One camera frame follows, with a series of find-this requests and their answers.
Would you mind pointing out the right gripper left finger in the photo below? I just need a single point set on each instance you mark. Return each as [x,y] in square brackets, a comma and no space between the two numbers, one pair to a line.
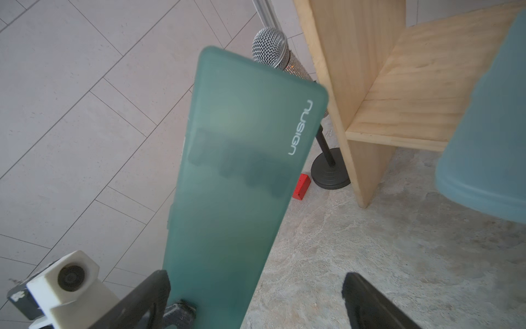
[144,307]

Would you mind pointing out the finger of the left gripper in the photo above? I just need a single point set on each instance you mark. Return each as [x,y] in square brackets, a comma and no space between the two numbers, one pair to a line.
[182,315]

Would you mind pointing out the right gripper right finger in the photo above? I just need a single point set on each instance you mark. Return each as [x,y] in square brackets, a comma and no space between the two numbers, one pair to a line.
[368,308]

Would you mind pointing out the light blue pencil case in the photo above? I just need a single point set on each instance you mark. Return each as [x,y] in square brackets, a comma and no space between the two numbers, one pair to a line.
[483,165]

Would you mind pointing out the dark green pencil case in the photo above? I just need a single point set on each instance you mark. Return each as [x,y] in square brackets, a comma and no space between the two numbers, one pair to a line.
[250,130]

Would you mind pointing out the wooden two-tier shelf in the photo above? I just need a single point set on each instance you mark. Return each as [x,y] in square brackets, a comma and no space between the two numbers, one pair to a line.
[393,86]

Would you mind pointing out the red small block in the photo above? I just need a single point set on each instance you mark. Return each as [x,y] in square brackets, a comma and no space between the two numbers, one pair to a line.
[302,187]

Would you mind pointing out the silver microphone on stand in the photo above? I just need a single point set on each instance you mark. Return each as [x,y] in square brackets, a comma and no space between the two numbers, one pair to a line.
[270,47]

